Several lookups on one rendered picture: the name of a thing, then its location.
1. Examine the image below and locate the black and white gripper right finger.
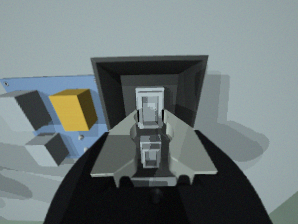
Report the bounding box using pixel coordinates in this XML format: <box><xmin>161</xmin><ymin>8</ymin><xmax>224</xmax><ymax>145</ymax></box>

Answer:
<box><xmin>162</xmin><ymin>109</ymin><xmax>273</xmax><ymax>224</ymax></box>

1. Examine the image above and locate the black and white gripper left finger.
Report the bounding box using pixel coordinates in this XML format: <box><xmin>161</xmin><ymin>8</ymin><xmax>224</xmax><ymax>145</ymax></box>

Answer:
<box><xmin>43</xmin><ymin>109</ymin><xmax>139</xmax><ymax>224</ymax></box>

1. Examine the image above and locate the yellow block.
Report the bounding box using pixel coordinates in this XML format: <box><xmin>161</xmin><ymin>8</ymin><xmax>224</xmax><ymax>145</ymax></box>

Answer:
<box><xmin>49</xmin><ymin>89</ymin><xmax>98</xmax><ymax>131</ymax></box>

